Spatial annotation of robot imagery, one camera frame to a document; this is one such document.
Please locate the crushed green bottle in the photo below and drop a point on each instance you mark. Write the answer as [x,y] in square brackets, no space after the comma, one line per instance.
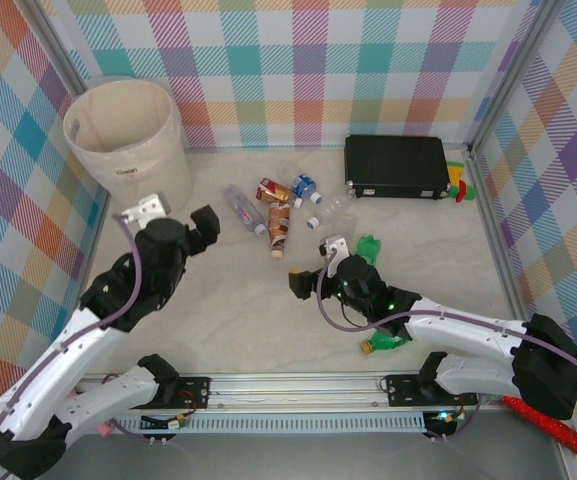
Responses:
[368,250]

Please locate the clear bottle pink label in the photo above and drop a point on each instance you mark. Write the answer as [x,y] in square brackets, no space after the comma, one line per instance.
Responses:
[242,207]

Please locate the orange brown drink pouch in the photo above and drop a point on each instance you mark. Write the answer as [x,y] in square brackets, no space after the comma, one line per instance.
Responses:
[279,225]

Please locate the green bottle yellow cap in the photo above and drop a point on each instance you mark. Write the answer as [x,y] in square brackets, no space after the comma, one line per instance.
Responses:
[385,342]

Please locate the red juice carton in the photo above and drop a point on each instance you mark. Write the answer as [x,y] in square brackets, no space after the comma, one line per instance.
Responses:
[270,190]

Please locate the large clear bottle white cap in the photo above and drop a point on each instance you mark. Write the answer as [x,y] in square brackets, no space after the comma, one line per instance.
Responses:
[335,207]

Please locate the blue label bottle white cap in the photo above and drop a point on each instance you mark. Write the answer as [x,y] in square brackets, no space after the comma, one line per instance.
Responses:
[302,185]

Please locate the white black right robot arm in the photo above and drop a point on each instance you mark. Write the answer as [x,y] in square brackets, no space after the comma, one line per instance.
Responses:
[468,332]

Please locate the beige waste bin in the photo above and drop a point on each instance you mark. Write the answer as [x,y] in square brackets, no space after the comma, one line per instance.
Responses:
[168,170]

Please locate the black hard case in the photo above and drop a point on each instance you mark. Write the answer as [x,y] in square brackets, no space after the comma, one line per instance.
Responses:
[393,165]

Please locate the yellow green red toy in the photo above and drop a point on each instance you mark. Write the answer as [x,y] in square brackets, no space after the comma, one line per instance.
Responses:
[460,187]

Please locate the pink marker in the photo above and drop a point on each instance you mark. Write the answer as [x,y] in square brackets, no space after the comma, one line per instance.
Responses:
[103,429]

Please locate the red glitter microphone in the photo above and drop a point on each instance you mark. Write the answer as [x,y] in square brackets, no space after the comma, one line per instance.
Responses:
[553,427]

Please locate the aluminium front rail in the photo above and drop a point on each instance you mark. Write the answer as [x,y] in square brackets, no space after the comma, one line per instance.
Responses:
[293,392]

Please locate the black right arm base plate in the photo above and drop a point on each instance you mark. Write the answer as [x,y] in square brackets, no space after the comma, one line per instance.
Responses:
[403,390]

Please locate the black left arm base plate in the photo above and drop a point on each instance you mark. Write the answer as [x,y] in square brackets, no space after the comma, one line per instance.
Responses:
[195,392]

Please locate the aluminium side rail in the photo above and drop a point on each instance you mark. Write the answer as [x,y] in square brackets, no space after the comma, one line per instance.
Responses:
[503,260]

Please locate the aluminium frame post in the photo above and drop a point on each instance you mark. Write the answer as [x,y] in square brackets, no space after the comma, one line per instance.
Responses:
[515,75]
[60,47]

